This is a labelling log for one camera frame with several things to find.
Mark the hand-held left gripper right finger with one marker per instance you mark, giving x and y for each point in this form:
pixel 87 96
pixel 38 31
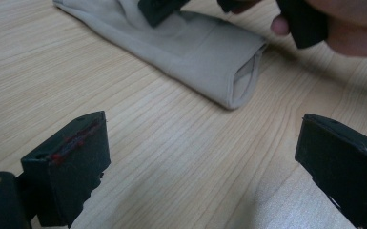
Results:
pixel 346 171

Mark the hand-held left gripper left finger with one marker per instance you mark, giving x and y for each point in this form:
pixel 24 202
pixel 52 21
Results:
pixel 66 171

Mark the beige glove with dark tag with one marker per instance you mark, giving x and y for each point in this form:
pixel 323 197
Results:
pixel 197 60

